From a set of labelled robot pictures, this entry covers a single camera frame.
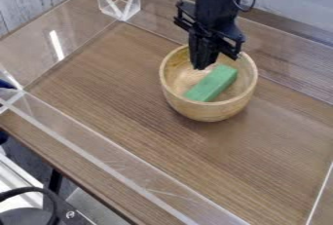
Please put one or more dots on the clear acrylic front wall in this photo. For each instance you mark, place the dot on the clear acrylic front wall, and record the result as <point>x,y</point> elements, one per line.
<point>155,199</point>

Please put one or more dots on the light wooden bowl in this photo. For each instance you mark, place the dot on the light wooden bowl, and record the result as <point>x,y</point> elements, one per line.
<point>178,78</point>

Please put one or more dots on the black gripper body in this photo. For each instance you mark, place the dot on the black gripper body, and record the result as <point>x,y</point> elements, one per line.
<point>211,21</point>

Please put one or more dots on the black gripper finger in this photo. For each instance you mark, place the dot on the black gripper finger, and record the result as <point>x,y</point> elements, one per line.
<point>194,46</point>
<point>210,52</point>

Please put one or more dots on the black table leg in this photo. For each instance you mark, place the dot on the black table leg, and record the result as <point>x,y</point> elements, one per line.
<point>55,181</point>

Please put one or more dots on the blue object at left edge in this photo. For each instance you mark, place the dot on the blue object at left edge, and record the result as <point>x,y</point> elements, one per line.
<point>5,85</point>

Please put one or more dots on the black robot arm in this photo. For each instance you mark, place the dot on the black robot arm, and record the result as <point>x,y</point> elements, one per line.
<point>239,6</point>

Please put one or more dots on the green rectangular block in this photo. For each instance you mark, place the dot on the green rectangular block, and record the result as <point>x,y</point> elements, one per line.
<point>214,83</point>

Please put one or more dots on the grey metal base plate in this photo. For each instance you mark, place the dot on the grey metal base plate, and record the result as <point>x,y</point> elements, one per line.
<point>69,216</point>

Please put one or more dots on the clear acrylic corner bracket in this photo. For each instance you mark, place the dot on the clear acrylic corner bracket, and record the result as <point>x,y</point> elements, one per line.
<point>119,9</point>

